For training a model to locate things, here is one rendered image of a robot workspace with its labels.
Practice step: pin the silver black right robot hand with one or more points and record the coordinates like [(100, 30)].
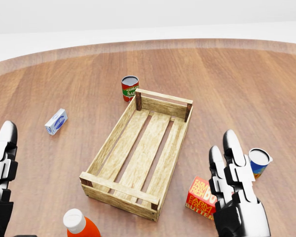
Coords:
[(236, 197)]

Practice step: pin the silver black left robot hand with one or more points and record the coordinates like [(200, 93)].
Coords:
[(3, 158)]

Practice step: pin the red butter box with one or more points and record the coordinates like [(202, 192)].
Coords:
[(199, 197)]

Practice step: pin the blue and yellow tin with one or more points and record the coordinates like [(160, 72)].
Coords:
[(259, 161)]

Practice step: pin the red tomato sauce tin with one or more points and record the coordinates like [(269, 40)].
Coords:
[(129, 91)]

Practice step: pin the wooden slat tray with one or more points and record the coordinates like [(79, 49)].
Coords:
[(140, 153)]

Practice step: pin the white and blue small box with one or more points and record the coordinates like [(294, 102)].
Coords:
[(56, 122)]

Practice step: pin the orange bottle with white cap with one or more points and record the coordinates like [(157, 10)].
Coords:
[(80, 224)]

